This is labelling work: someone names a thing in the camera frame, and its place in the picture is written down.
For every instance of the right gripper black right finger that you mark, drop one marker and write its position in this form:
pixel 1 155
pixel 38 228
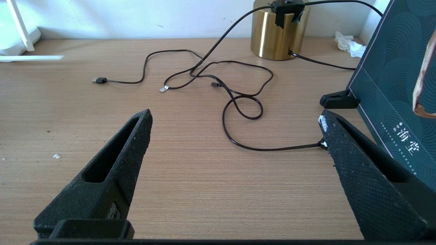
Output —
pixel 368 183

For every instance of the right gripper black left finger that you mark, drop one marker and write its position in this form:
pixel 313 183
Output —
pixel 109 177

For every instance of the white router with antennas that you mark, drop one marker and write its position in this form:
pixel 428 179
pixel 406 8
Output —
pixel 20 37

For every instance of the small white paper scrap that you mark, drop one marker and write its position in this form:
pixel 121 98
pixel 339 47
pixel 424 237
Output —
pixel 57 156

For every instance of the black clip stand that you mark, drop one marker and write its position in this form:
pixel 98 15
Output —
pixel 337 101

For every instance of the crumpled white tissue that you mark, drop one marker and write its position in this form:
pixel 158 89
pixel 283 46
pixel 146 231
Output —
pixel 351 44

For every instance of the brass desk lamp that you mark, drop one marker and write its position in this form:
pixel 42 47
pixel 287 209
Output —
pixel 269 41

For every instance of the black clip on lamp base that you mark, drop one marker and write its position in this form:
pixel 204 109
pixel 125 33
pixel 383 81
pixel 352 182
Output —
pixel 284 13

